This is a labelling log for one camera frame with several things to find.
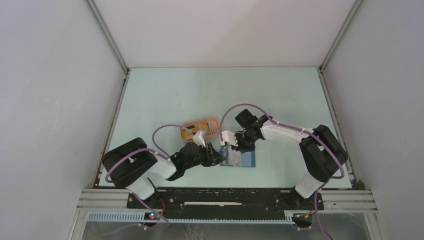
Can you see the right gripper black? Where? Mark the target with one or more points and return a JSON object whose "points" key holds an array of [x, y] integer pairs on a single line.
{"points": [[240, 147]]}

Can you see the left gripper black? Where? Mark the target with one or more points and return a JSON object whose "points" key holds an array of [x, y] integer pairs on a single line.
{"points": [[212, 155]]}

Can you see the blue leather card holder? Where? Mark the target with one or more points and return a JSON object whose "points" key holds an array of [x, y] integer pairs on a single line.
{"points": [[249, 158]]}

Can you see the yellow black credit card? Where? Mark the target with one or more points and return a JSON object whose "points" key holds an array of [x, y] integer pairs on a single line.
{"points": [[196, 127]]}

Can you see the pink oval tray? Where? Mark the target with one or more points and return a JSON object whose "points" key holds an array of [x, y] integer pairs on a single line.
{"points": [[213, 121]]}

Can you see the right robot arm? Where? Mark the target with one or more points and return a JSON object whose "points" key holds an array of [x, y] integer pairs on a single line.
{"points": [[322, 152]]}

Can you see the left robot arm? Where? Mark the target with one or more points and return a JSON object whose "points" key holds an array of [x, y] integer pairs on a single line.
{"points": [[127, 165]]}

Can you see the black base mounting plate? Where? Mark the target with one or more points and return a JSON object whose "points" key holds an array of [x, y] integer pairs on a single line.
{"points": [[237, 204]]}

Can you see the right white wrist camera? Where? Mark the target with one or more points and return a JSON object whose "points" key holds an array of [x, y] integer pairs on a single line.
{"points": [[228, 138]]}

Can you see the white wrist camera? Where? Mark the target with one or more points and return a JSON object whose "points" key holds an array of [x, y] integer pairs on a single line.
{"points": [[198, 138], [228, 138]]}

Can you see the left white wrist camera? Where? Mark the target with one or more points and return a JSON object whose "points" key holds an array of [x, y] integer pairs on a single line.
{"points": [[198, 138]]}

